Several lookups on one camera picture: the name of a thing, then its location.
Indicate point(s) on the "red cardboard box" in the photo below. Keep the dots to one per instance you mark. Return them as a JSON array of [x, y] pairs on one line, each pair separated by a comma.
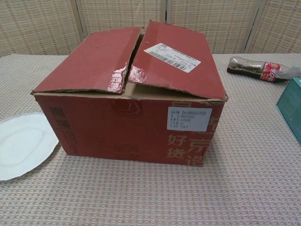
[[117, 127]]

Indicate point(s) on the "white scalloped plate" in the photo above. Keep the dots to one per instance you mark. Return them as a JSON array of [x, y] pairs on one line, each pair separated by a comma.
[[21, 146]]

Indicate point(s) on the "teal product box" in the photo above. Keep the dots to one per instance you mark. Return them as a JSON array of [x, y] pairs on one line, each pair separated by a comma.
[[290, 113]]

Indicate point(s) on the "crushed cola bottle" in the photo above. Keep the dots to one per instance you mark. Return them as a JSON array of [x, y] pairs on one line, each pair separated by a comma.
[[249, 67]]

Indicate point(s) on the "woven folding screen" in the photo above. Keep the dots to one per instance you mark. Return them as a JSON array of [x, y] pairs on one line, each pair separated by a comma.
[[47, 26]]

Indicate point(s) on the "beige woven tablecloth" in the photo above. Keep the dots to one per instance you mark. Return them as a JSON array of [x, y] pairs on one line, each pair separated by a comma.
[[150, 195]]

